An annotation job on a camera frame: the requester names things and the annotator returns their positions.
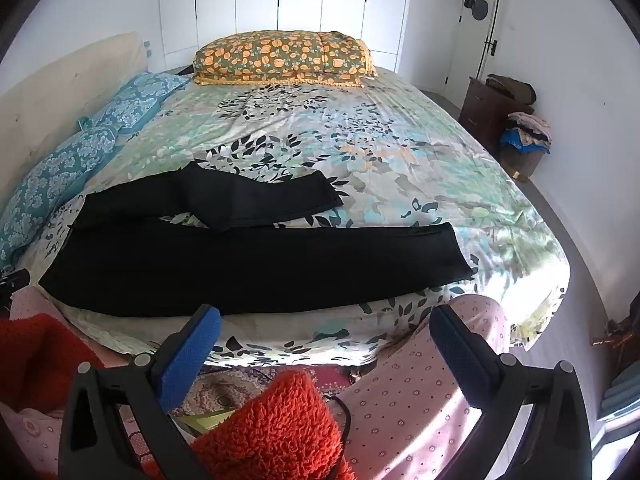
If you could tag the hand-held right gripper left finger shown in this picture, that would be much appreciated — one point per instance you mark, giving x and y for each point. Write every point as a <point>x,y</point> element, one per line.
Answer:
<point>190,355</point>

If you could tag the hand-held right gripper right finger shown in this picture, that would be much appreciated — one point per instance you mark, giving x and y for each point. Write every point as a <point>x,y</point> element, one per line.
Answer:
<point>465,355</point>

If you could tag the black pants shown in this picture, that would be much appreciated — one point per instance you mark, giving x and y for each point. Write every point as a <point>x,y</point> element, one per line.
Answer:
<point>250,270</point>

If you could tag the person's left forearm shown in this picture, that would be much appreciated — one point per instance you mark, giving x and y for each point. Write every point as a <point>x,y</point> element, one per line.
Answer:
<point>40,355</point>

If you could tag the patterned red rug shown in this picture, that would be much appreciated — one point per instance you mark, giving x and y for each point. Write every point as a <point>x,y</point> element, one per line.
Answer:
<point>220,395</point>

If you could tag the yellow-green plastic item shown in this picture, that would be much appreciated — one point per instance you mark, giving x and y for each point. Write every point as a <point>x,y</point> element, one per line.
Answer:
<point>210,419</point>

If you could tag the person's red fleece jacket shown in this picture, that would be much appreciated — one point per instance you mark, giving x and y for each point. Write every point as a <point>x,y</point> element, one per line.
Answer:
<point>270,435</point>

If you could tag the blue patterned pillow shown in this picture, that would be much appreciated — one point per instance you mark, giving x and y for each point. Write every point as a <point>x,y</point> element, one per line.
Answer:
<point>50,175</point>
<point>135,100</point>

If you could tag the dark red-brown object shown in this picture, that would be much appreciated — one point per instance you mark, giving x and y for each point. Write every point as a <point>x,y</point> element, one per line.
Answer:
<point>625,332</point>

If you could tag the brown laundry basket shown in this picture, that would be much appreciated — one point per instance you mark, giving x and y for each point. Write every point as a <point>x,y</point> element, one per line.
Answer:
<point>522,162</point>

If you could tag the cream padded headboard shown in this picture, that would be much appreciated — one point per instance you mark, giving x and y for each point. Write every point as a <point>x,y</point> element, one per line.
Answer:
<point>60,85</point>

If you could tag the bed with floral leaf sheet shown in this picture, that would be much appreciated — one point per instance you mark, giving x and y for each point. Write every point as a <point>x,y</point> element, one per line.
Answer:
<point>400,160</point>

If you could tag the pile of mixed clothes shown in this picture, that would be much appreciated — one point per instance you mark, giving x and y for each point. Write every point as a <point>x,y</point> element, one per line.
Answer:
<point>530,127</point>

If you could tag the dark wooden nightstand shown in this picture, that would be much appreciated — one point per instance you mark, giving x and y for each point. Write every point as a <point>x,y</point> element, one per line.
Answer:
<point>480,110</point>

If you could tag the dark green folded clothes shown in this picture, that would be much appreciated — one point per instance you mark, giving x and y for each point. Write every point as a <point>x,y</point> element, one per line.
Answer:
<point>515,91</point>

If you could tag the white door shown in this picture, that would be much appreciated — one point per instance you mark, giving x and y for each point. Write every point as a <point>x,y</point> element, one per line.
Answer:
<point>475,55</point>

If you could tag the orange floral pillow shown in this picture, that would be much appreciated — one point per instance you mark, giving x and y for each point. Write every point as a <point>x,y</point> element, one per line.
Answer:
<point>280,57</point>

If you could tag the black hat on hook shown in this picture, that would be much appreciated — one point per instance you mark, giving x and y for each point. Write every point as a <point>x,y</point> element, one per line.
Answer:
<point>477,7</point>

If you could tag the small blue wall stickers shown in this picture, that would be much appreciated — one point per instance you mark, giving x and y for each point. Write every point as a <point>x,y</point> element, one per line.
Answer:
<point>146,47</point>

